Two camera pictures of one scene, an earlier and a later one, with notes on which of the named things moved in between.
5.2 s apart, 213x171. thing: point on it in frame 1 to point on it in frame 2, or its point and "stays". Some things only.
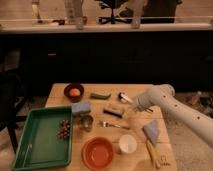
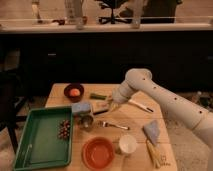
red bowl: [98, 153] stays
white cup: [127, 143] stays
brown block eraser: [114, 112] to [99, 106]
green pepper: [100, 97] stays
